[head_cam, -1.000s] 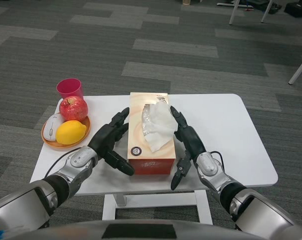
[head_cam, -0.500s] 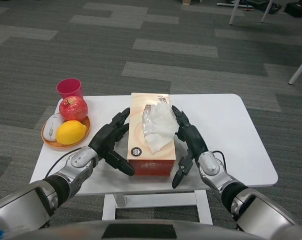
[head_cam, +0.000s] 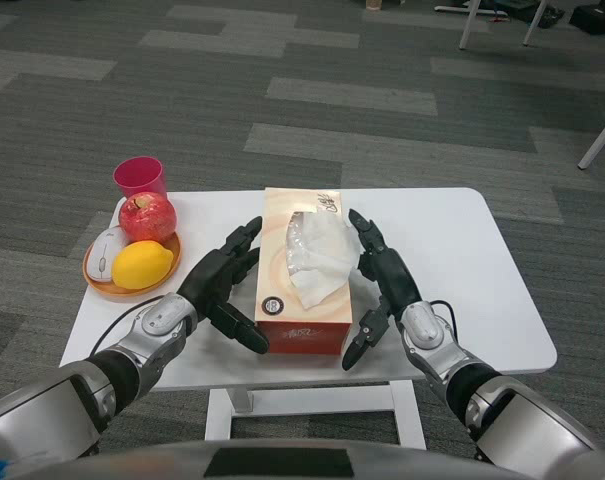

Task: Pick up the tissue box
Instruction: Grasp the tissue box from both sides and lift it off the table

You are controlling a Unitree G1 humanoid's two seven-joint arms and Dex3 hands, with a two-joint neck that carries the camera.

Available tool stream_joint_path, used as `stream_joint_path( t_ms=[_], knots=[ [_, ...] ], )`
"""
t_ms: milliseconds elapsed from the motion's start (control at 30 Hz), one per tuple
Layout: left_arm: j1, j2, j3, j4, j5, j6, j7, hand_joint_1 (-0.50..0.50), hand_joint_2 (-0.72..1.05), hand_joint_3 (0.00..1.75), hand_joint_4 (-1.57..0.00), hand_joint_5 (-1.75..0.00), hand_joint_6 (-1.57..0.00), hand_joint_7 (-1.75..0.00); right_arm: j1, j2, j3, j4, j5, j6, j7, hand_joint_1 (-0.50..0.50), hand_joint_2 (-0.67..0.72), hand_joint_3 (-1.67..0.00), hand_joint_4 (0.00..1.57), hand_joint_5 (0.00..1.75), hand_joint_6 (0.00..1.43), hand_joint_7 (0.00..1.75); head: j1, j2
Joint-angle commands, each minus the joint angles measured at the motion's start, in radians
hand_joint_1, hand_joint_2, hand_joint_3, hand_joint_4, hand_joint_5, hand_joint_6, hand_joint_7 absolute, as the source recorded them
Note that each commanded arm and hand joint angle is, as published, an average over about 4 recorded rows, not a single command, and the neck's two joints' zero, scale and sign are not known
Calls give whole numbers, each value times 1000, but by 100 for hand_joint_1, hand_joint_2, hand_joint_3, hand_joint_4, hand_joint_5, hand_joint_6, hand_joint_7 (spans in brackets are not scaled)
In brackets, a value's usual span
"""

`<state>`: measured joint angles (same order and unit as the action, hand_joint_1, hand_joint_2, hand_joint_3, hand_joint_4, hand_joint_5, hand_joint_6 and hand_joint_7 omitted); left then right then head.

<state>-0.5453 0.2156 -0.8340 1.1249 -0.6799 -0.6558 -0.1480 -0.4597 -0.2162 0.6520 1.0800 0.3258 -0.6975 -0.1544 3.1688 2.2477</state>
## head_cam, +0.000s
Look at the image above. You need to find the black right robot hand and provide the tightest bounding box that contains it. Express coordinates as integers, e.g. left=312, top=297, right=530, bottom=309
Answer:
left=341, top=208, right=424, bottom=372

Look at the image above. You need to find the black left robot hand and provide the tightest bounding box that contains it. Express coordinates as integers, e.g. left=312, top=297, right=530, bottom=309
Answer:
left=175, top=215, right=271, bottom=355

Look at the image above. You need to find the orange tissue box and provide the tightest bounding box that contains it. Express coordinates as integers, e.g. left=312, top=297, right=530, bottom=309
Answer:
left=254, top=186, right=355, bottom=357

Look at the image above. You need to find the white tissue sheet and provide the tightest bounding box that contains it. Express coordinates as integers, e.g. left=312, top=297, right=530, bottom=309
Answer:
left=283, top=209, right=361, bottom=309

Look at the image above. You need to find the yellow lemon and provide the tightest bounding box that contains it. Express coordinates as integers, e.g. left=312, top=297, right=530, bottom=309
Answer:
left=110, top=239, right=176, bottom=291

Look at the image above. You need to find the red apple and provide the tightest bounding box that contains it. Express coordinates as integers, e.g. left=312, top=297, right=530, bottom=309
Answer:
left=118, top=190, right=179, bottom=245

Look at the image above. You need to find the white computer mouse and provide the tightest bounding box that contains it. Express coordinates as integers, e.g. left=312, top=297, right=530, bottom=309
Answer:
left=87, top=226, right=131, bottom=284

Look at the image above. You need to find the orange round plate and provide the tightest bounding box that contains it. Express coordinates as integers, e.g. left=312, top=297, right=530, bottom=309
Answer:
left=82, top=228, right=184, bottom=298

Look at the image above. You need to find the pink plastic cup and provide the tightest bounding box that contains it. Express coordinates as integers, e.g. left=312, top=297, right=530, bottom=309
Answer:
left=112, top=155, right=167, bottom=201

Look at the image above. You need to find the silver robot chest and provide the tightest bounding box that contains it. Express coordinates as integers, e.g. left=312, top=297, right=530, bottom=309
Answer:
left=11, top=438, right=533, bottom=480

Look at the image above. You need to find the white desk leg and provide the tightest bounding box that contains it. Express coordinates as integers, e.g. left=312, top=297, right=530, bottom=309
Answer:
left=522, top=0, right=549, bottom=48
left=576, top=103, right=605, bottom=171
left=457, top=0, right=481, bottom=51

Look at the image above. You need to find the black soft bag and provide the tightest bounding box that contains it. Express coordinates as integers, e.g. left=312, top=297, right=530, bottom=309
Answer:
left=481, top=0, right=566, bottom=29

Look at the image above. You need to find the black hard case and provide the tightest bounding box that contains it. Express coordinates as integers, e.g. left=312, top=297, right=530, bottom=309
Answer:
left=568, top=3, right=605, bottom=36

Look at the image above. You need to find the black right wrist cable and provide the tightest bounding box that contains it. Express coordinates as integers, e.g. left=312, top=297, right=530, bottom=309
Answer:
left=428, top=299, right=458, bottom=335

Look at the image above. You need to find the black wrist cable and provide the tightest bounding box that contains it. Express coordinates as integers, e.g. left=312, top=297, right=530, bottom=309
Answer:
left=428, top=299, right=458, bottom=335
left=88, top=294, right=166, bottom=357

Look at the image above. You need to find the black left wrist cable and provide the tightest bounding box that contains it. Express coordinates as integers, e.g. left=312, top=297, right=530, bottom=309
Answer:
left=88, top=294, right=166, bottom=357

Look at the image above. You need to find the white table base frame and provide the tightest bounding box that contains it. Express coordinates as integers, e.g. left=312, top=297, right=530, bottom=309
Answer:
left=203, top=379, right=428, bottom=452

